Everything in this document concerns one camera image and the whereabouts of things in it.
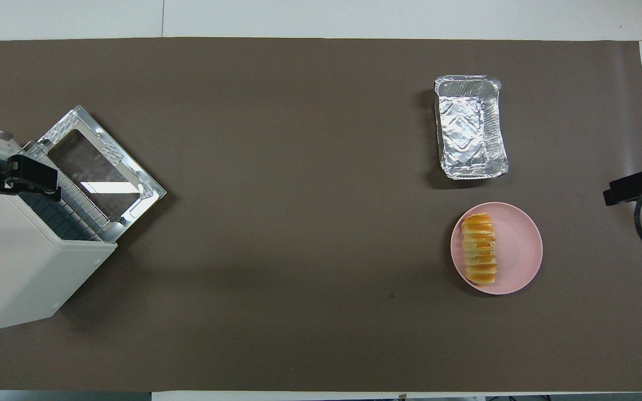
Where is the pink round plate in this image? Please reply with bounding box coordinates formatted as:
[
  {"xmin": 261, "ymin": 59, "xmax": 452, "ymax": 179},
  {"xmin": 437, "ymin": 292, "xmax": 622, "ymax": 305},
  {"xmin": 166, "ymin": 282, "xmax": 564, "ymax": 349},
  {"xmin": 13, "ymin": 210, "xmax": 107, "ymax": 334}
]
[{"xmin": 450, "ymin": 202, "xmax": 543, "ymax": 295}]

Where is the metal oven wire rack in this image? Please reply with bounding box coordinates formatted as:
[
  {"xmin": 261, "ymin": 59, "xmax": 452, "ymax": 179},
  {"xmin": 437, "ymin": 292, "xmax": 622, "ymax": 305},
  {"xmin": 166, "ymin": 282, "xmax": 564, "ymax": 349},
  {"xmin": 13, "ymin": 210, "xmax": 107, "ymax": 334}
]
[{"xmin": 20, "ymin": 142, "xmax": 111, "ymax": 241}]

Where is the glass oven door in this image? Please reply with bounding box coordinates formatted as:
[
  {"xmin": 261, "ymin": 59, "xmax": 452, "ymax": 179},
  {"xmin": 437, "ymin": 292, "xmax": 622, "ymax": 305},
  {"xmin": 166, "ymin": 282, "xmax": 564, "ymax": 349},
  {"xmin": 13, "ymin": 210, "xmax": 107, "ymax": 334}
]
[{"xmin": 37, "ymin": 105, "xmax": 167, "ymax": 243}]

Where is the aluminium foil tray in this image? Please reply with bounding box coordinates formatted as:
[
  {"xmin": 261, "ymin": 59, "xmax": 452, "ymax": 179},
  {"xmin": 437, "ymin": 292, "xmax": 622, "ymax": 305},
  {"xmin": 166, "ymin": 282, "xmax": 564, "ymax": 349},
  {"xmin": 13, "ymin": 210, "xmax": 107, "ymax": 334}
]
[{"xmin": 434, "ymin": 75, "xmax": 509, "ymax": 180}]

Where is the golden bread loaf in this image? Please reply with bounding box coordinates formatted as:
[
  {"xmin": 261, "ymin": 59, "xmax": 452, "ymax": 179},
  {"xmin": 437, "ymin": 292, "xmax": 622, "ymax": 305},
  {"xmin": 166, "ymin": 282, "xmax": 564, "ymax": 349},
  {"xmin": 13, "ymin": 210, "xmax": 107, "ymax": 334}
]
[{"xmin": 461, "ymin": 213, "xmax": 498, "ymax": 286}]

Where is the brown table mat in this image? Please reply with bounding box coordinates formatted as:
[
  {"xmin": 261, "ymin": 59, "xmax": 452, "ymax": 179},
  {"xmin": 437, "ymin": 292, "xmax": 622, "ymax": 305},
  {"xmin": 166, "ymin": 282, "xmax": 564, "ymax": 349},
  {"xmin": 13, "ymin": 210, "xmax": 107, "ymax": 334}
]
[{"xmin": 0, "ymin": 37, "xmax": 642, "ymax": 392}]

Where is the white toaster oven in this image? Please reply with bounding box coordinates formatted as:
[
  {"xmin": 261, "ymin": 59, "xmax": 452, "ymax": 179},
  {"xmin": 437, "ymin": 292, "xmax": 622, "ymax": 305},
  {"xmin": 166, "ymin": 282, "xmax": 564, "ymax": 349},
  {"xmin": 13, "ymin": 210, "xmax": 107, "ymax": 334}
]
[{"xmin": 0, "ymin": 124, "xmax": 118, "ymax": 334}]

